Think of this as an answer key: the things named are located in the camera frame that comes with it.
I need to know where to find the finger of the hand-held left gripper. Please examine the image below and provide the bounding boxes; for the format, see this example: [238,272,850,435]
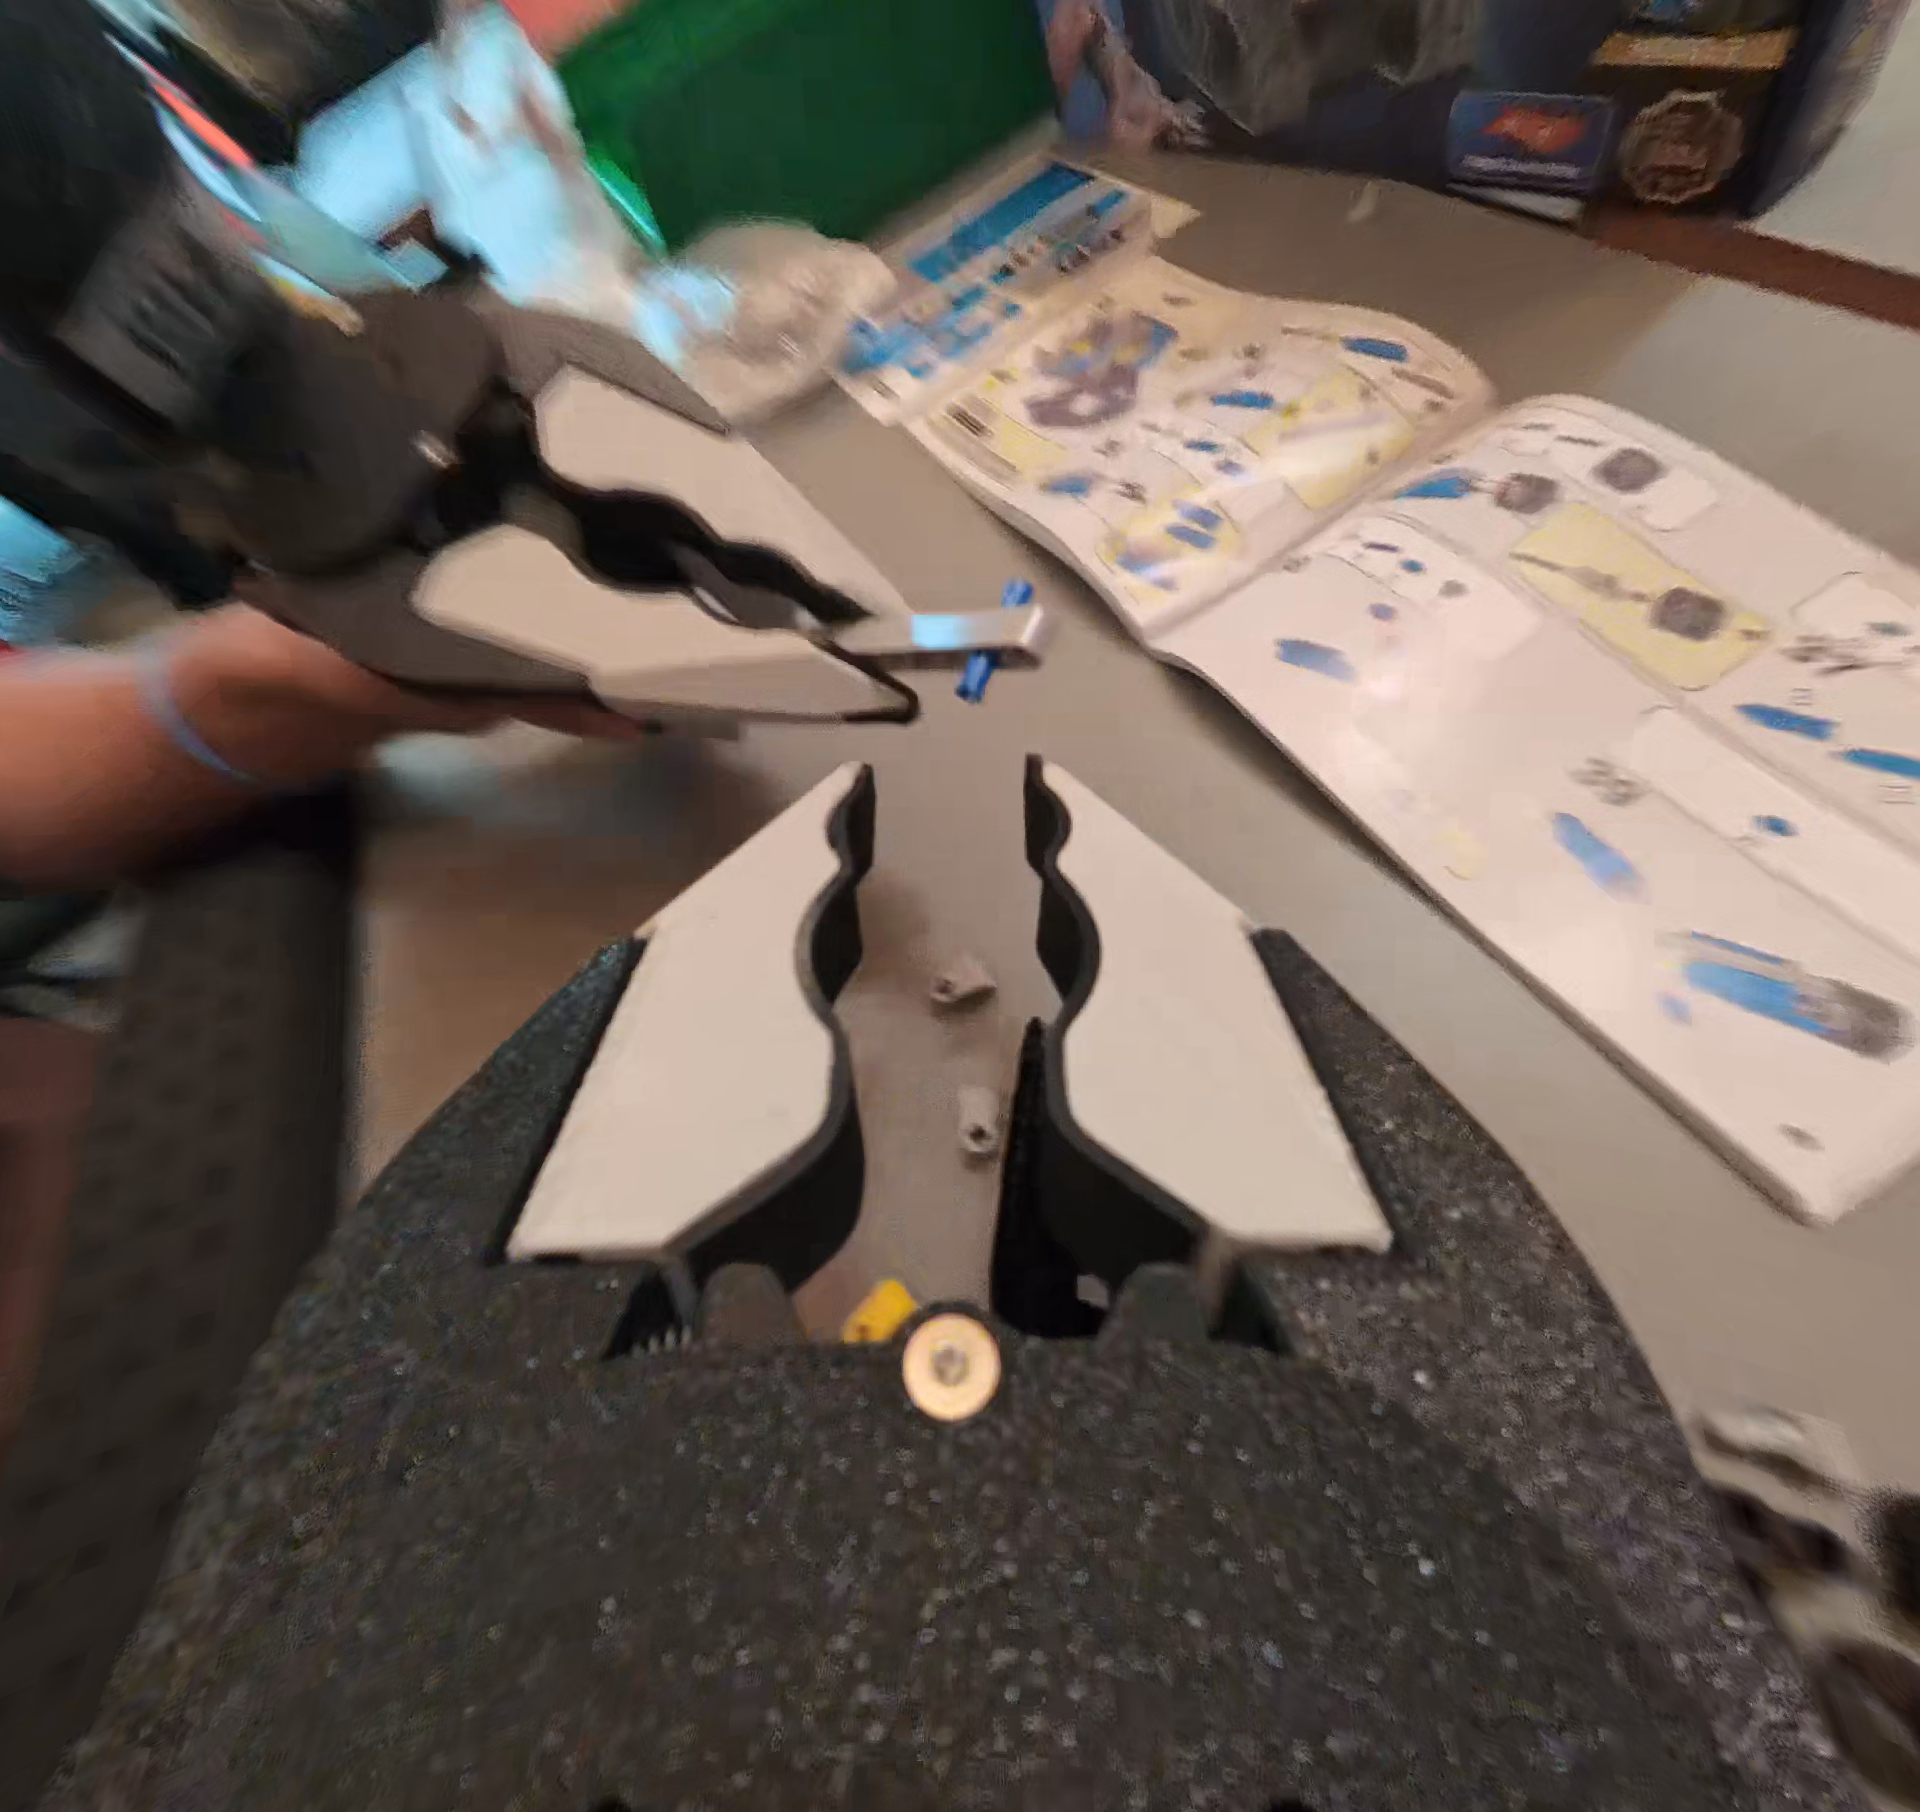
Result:
[407,519,919,726]
[534,365,910,624]

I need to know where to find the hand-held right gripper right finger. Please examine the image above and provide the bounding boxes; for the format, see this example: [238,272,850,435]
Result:
[987,757,1396,1313]

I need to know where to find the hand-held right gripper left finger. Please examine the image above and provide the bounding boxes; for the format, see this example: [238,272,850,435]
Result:
[506,764,875,1304]

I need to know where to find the grey beam piece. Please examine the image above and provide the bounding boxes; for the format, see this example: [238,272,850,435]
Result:
[830,605,1049,668]

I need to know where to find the blue pin piece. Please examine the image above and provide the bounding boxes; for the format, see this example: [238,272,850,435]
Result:
[951,584,1043,707]

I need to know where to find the pile of building block pieces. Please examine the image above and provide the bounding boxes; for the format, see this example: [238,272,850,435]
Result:
[1692,1401,1920,1777]

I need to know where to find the grey desk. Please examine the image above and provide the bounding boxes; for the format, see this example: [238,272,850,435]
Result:
[349,117,1920,1812]

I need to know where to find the person's left hand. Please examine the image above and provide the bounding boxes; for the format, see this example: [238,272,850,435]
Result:
[172,605,650,778]

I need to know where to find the small bubble wrap bag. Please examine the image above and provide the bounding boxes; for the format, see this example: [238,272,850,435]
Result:
[639,225,899,423]

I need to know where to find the blue white printed sheet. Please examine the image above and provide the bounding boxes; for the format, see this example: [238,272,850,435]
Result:
[830,150,1199,432]

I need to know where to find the blue wrist band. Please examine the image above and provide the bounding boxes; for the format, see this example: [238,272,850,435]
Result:
[133,643,270,784]

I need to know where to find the green plastic bin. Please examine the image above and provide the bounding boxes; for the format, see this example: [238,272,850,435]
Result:
[550,0,1065,255]

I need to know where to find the instruction booklet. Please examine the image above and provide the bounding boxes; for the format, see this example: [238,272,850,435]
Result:
[910,255,1920,1231]

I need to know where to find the toy set product box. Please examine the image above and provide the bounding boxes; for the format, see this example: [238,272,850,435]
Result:
[1013,0,1920,225]

